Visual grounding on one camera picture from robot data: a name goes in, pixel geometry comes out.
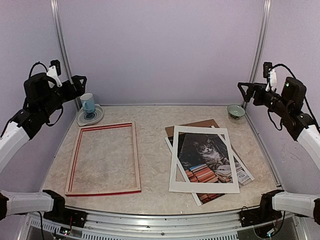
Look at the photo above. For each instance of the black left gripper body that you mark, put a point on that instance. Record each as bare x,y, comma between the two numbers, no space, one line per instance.
69,95

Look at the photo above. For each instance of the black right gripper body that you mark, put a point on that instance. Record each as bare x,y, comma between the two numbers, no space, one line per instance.
260,100

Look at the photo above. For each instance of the red wooden picture frame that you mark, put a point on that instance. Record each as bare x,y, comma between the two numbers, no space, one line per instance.
104,161

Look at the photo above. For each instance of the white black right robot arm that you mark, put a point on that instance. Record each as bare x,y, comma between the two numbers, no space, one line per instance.
302,127

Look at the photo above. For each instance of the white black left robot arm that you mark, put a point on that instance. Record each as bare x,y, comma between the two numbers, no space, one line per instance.
44,94

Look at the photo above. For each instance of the cat and books photo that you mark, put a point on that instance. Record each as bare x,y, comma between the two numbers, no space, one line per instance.
204,158

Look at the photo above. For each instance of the light blue mug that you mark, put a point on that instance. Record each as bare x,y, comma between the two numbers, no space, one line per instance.
88,103

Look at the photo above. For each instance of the pale green ceramic bowl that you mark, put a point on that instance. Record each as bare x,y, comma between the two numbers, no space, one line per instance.
235,111

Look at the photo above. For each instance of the white blue swirl plate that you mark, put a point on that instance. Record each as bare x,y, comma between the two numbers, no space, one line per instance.
86,119

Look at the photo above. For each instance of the brown backing board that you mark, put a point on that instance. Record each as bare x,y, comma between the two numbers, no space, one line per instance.
205,124

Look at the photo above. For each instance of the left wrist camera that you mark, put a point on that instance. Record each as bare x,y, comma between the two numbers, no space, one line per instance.
53,72

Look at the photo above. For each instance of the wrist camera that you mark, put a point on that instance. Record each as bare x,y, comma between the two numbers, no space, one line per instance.
269,73
53,72

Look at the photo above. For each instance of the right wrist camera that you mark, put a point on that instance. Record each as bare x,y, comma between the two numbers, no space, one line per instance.
269,73

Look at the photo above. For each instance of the left aluminium corner post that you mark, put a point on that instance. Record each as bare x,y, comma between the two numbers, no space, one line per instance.
60,37

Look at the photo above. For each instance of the aluminium corner post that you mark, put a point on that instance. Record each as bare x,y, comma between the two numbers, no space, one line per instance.
261,40
60,37

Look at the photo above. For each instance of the right aluminium corner post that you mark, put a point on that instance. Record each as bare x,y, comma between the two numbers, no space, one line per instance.
261,40

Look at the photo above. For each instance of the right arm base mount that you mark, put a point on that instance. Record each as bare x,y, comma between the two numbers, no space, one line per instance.
262,214

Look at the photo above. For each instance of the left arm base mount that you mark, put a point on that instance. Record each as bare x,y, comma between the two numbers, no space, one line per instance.
67,215

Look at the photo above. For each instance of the front aluminium rail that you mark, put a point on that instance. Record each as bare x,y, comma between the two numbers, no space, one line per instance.
100,225

